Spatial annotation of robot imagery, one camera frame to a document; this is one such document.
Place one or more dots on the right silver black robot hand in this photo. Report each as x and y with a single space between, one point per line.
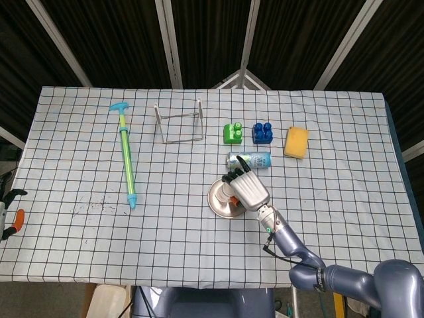
250 190

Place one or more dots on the round metal plate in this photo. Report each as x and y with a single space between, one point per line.
228 212

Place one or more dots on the white triangular frame brace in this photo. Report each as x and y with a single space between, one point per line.
228 80

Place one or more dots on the white plastic container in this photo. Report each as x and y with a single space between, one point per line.
107 301

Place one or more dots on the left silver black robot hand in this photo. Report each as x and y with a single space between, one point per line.
20 218

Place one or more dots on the metal table leg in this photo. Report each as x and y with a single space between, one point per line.
295 306

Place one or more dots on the blue toy building block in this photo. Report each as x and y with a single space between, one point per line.
262 134

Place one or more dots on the white metal frame post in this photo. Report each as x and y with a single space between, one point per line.
59 43
247 43
344 43
169 43

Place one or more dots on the yellow sponge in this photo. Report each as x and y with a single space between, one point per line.
296 142

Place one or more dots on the green toy building block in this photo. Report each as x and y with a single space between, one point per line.
232 134

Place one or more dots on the white metal frame bar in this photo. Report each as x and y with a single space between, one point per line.
414 150
11 137

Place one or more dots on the blue green toy water pump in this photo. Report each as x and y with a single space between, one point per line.
127 159

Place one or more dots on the light blue drink can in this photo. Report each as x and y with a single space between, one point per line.
258 159

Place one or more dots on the grey blue robot torso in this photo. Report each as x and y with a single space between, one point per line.
198 304

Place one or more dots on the checkered white tablecloth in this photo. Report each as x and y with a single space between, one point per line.
165 238

